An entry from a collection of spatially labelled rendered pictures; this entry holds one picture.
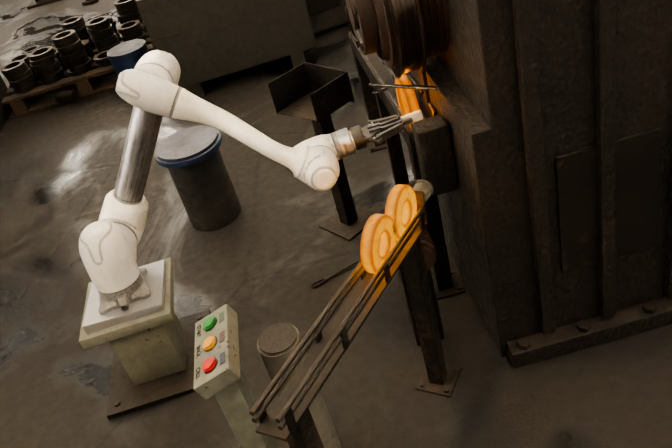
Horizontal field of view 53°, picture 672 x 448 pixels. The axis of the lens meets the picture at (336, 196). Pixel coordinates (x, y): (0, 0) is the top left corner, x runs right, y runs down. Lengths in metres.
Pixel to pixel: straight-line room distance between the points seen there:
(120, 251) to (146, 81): 0.60
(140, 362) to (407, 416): 0.99
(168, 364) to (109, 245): 0.53
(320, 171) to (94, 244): 0.83
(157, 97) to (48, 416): 1.33
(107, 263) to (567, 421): 1.53
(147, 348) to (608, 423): 1.54
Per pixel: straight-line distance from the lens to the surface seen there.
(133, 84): 2.12
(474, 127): 1.85
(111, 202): 2.51
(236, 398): 1.90
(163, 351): 2.59
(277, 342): 1.87
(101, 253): 2.37
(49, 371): 3.03
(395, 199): 1.79
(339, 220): 3.09
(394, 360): 2.43
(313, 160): 2.00
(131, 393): 2.69
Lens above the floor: 1.80
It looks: 33 degrees down
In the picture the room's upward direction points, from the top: 16 degrees counter-clockwise
